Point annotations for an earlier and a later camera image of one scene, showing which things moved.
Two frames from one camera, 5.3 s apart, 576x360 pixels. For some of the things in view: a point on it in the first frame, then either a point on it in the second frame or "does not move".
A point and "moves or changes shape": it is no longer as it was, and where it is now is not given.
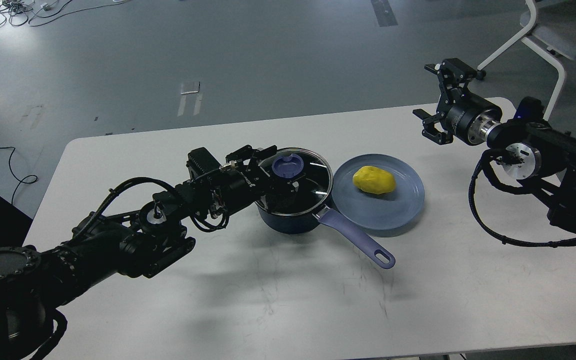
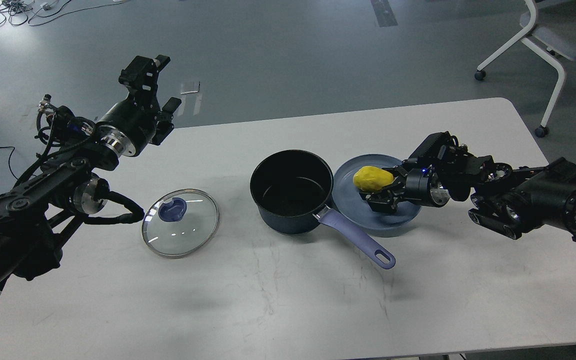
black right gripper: (470, 118) → (423, 185)
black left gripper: (239, 185) → (128, 128)
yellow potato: (374, 179) does not move
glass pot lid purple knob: (288, 165) moves or changes shape
